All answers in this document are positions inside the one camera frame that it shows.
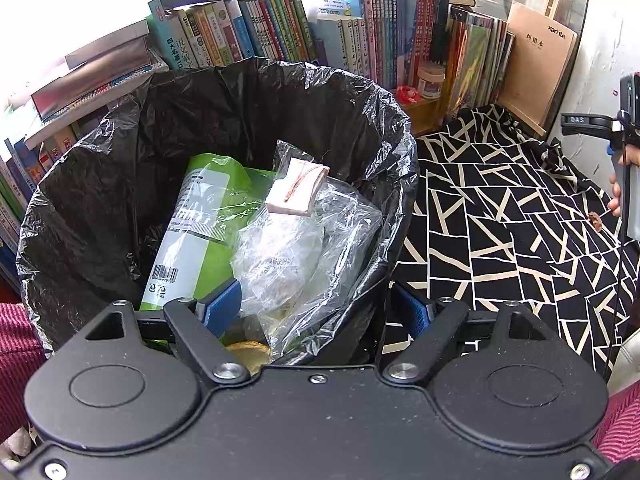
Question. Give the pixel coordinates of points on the green plastic packaging bag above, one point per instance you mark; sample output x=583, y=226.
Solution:
x=210, y=170

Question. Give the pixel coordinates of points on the red crochet flower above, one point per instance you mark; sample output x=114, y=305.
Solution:
x=409, y=94

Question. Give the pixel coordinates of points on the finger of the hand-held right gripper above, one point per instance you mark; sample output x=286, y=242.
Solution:
x=611, y=150
x=582, y=121

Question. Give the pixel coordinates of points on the small white-lidded jar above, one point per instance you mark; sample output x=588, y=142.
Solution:
x=430, y=82

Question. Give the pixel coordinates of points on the stack of flat spiral notebooks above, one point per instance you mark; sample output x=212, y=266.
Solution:
x=95, y=80

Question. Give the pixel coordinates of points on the small brown scrap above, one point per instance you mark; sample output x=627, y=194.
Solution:
x=595, y=220

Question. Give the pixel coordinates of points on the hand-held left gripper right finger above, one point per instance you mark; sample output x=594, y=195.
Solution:
x=412, y=307

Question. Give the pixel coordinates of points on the row of thin picture books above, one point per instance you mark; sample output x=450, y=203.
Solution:
x=475, y=60

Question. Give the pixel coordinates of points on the black lined trash bin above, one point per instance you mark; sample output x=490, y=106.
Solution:
x=100, y=170

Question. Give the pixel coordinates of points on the person's left forearm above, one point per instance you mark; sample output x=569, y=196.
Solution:
x=17, y=360

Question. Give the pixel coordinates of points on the pale bread slice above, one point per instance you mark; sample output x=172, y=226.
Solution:
x=247, y=355

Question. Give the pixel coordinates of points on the wooden book stand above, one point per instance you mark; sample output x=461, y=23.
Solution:
x=551, y=7

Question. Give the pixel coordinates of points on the row of upright books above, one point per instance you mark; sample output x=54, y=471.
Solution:
x=280, y=30

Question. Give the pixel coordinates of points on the person's maroon clothing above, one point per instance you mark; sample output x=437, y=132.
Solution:
x=622, y=425

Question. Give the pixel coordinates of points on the pink layered meat slice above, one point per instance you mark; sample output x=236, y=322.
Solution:
x=295, y=192

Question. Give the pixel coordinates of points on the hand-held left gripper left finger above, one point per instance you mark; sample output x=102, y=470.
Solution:
x=225, y=302

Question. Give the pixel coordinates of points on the person's right hand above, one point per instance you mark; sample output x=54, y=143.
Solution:
x=634, y=156

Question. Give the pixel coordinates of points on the wooden desk shelf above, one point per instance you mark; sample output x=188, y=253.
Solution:
x=422, y=115

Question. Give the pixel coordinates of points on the black and white patterned cloth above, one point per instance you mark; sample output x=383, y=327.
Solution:
x=500, y=240

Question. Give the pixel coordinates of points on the clear plastic bag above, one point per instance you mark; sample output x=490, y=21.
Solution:
x=280, y=255

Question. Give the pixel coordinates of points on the brown kraft notebook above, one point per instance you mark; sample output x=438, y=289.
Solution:
x=537, y=75

